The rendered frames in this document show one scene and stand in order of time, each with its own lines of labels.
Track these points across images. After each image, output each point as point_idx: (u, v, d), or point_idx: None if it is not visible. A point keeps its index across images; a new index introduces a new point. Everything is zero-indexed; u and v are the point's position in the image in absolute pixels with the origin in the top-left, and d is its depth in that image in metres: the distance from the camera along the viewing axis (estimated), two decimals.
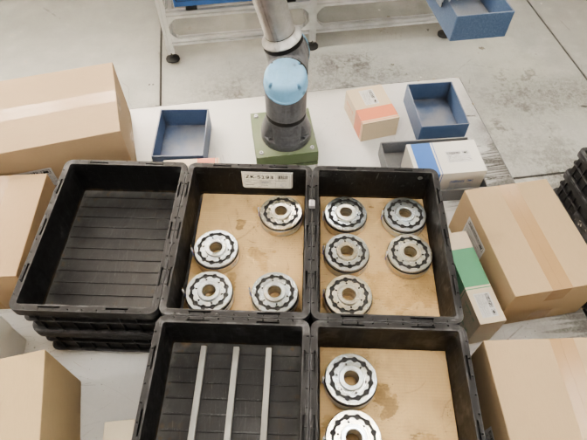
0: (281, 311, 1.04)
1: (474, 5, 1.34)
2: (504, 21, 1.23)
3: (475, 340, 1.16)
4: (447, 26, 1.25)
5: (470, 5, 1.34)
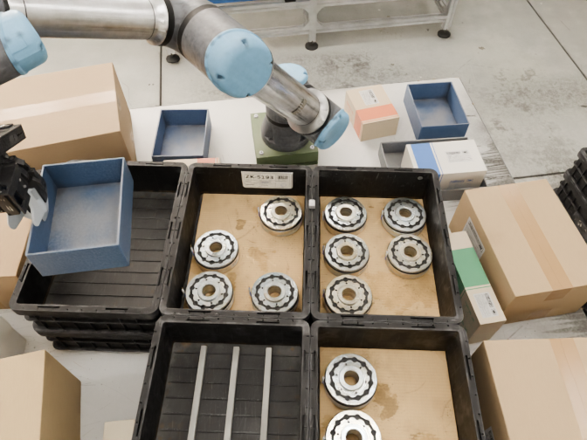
0: (281, 311, 1.04)
1: (116, 204, 0.95)
2: (111, 254, 0.84)
3: (475, 340, 1.16)
4: None
5: (110, 204, 0.95)
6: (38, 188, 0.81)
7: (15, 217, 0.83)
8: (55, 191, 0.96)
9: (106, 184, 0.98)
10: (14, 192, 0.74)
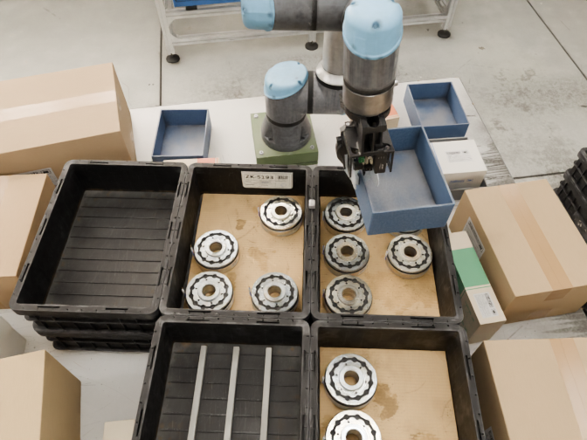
0: (281, 311, 1.04)
1: (410, 170, 1.00)
2: (441, 213, 0.89)
3: (475, 340, 1.16)
4: (365, 215, 0.91)
5: (403, 170, 1.00)
6: None
7: (355, 178, 0.88)
8: None
9: (391, 153, 1.03)
10: (391, 150, 0.79)
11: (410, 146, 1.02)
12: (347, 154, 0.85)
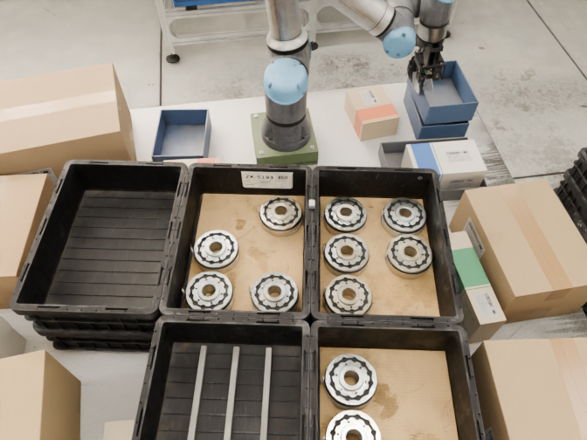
0: (281, 311, 1.04)
1: (448, 90, 1.57)
2: (470, 109, 1.46)
3: (475, 340, 1.16)
4: (423, 112, 1.48)
5: (445, 90, 1.57)
6: None
7: (417, 87, 1.45)
8: (409, 82, 1.58)
9: (436, 79, 1.60)
10: (443, 65, 1.36)
11: (447, 75, 1.59)
12: (414, 72, 1.43)
